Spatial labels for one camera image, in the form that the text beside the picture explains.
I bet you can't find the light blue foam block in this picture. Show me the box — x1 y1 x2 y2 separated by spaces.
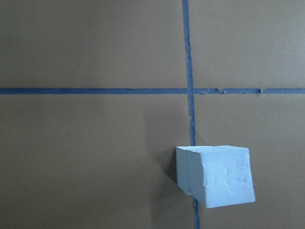
176 146 255 208

